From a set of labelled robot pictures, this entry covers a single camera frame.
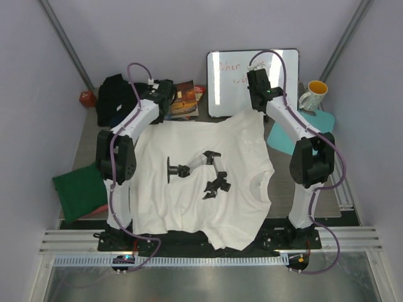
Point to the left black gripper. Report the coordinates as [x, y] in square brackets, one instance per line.
[159, 120]

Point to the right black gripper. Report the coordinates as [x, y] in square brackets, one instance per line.
[255, 108]

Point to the brown Edward Tulane book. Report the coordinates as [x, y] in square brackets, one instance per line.
[185, 99]

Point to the blue Nineteen Eighty-Four book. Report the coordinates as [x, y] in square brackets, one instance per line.
[181, 117]

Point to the red Treehouse book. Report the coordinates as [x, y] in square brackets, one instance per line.
[199, 92]

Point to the white t-shirt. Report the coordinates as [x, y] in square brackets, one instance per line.
[232, 219]

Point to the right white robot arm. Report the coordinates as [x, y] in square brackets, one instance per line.
[312, 159]

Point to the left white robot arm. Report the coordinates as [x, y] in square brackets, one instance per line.
[128, 115]

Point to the white whiteboard with writing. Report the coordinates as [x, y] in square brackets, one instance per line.
[227, 80]

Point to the black t-shirt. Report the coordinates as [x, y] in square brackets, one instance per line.
[116, 99]

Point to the white mug yellow inside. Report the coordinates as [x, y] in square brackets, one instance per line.
[312, 98]

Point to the teal cutting board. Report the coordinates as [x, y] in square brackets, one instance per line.
[279, 140]

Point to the red cube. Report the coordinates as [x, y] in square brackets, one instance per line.
[88, 99]

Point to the folded pink t-shirt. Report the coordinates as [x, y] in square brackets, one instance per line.
[97, 211]

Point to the folded green t-shirt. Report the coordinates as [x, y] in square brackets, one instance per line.
[80, 192]

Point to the right aluminium frame post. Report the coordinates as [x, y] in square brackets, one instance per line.
[352, 26]

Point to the aluminium frame post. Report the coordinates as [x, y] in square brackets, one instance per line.
[66, 43]
[352, 26]

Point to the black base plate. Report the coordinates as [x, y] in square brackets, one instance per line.
[273, 236]

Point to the left aluminium frame post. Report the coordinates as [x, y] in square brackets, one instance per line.
[66, 43]

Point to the slotted cable duct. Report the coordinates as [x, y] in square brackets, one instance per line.
[129, 261]

